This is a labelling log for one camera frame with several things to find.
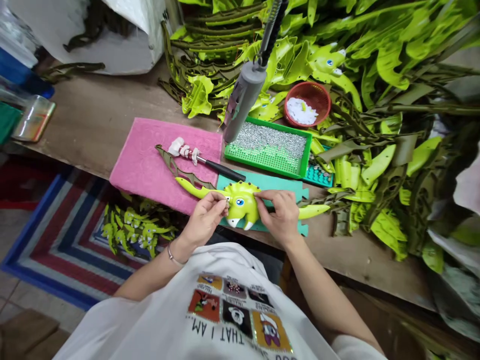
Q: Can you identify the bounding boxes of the heap of white plastic pieces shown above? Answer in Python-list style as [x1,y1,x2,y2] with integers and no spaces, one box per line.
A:
[286,97,320,126]

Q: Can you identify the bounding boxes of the coiled spring hanger cable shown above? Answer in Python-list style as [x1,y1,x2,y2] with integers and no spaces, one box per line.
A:
[257,0,290,68]

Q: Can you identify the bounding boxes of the person's left hand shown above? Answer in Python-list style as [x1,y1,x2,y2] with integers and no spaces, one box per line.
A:
[175,191,231,255]

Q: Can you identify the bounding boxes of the person's body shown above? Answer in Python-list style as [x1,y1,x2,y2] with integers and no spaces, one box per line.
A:
[52,241,388,360]

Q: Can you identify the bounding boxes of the pink towel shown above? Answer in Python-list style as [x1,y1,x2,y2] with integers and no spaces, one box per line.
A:
[109,116,224,216]

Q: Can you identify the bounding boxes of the person's right hand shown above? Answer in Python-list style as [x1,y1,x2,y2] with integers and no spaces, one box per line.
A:
[253,189,302,247]

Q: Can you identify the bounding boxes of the teal foam mat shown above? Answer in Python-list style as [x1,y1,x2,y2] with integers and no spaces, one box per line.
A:
[215,169,311,238]

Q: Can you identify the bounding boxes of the striped woven bag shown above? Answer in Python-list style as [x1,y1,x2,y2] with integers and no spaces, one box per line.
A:
[0,164,183,312]

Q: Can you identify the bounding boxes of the lime green dinosaur toy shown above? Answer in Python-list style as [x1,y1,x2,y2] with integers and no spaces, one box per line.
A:
[174,176,332,231]

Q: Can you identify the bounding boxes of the olive strip part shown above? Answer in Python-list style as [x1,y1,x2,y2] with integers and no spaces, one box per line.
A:
[38,61,107,84]

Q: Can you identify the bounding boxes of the pile of silver screws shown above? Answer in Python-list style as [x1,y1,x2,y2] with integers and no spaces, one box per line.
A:
[228,121,310,160]

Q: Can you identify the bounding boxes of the white plastic bag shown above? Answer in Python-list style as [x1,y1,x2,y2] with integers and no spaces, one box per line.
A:
[426,149,480,280]

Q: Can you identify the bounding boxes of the green perforated screw tray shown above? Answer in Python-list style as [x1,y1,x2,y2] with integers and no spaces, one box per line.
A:
[223,116,314,180]

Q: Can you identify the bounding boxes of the clear plastic container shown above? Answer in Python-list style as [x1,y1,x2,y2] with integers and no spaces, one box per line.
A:
[10,94,57,144]

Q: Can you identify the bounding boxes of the pile of green dinosaur parts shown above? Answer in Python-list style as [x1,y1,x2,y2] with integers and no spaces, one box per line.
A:
[157,0,480,275]

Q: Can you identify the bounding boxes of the grey hanging electric screwdriver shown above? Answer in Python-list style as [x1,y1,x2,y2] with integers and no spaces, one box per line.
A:
[222,59,268,145]

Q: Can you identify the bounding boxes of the hammer with taped head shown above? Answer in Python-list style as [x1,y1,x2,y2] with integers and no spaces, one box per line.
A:
[167,137,247,182]

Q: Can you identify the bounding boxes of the olive green wing piece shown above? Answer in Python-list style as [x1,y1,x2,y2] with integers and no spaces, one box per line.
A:
[154,144,218,189]

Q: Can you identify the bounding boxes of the heap of assembled dinosaur toys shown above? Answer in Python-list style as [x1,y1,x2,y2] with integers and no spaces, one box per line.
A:
[100,196,179,260]

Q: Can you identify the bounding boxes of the small teal screw holder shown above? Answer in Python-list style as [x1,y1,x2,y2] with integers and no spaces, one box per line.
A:
[302,143,335,189]

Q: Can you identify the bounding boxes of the red mesh basket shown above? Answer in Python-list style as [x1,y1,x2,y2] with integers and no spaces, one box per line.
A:
[283,81,333,128]

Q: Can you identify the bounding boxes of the white sack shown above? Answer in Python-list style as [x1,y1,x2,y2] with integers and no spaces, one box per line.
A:
[6,0,170,77]

